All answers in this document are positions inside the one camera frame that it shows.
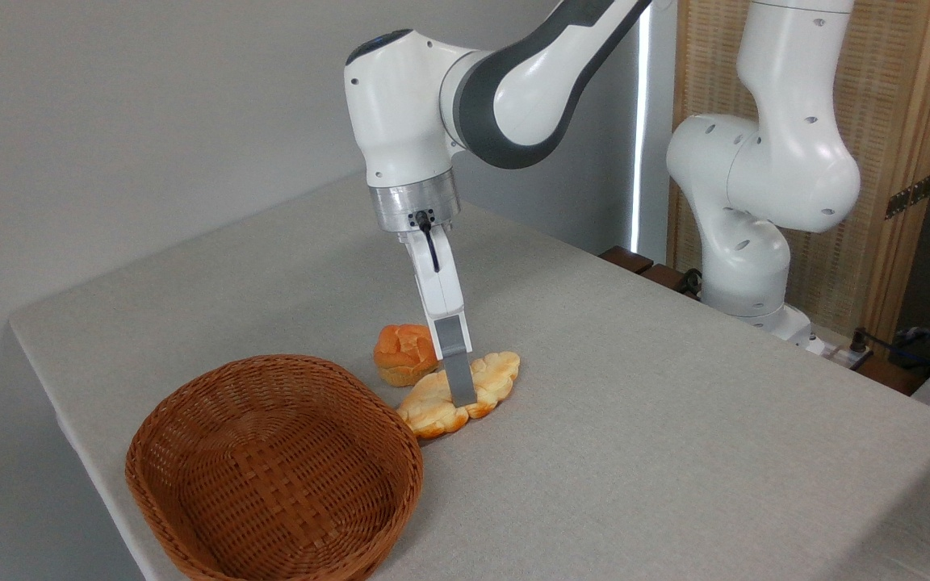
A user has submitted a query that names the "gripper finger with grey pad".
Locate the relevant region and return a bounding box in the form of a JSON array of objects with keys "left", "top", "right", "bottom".
[{"left": 429, "top": 312, "right": 477, "bottom": 409}]

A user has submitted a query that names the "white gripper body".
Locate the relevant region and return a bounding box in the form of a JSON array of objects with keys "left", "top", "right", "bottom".
[{"left": 397, "top": 225, "right": 467, "bottom": 321}]

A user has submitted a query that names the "long braided bread loaf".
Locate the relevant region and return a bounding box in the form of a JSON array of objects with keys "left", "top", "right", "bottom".
[{"left": 396, "top": 350, "right": 522, "bottom": 440}]

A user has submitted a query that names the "round orange bread bun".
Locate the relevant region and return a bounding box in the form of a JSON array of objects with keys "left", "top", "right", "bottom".
[{"left": 373, "top": 324, "right": 441, "bottom": 388}]

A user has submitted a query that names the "brown wicker basket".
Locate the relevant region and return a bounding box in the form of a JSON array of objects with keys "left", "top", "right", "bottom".
[{"left": 125, "top": 354, "right": 425, "bottom": 581}]

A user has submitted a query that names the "dark brown wooden block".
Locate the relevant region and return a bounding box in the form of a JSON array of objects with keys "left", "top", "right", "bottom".
[
  {"left": 641, "top": 263, "right": 702, "bottom": 302},
  {"left": 599, "top": 245, "right": 656, "bottom": 276},
  {"left": 852, "top": 353, "right": 928, "bottom": 397}
]

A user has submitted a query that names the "grey tablecloth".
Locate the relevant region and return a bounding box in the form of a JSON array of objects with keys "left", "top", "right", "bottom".
[{"left": 9, "top": 169, "right": 930, "bottom": 581}]

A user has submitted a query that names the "white power strip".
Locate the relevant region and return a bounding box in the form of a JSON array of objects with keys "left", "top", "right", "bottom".
[{"left": 802, "top": 334, "right": 874, "bottom": 373}]

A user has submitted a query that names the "metal screen hinge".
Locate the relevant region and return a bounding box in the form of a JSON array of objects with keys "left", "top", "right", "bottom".
[{"left": 885, "top": 173, "right": 930, "bottom": 221}]

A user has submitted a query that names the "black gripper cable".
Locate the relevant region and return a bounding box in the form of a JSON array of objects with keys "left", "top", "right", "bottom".
[{"left": 409, "top": 209, "right": 442, "bottom": 274}]

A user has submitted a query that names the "black power cable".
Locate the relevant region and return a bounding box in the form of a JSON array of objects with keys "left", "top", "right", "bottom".
[{"left": 851, "top": 326, "right": 930, "bottom": 382}]

